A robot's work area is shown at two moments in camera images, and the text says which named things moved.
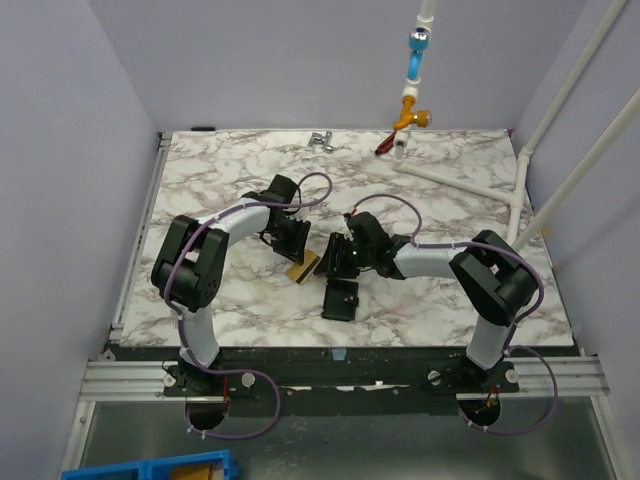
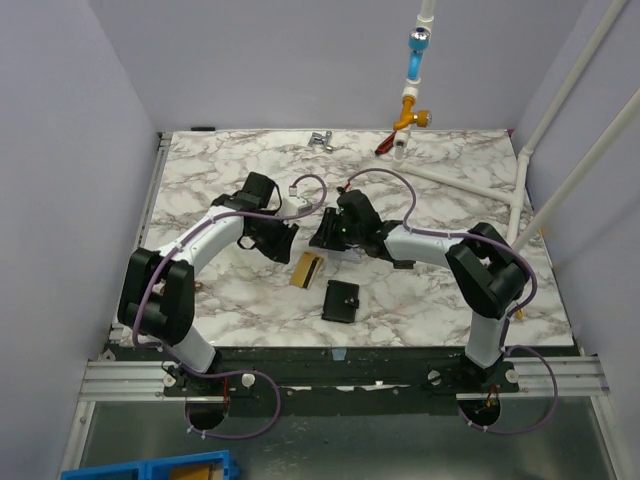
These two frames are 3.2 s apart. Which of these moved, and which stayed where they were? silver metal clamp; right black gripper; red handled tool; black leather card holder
Moved: right black gripper
Stayed: black leather card holder; red handled tool; silver metal clamp
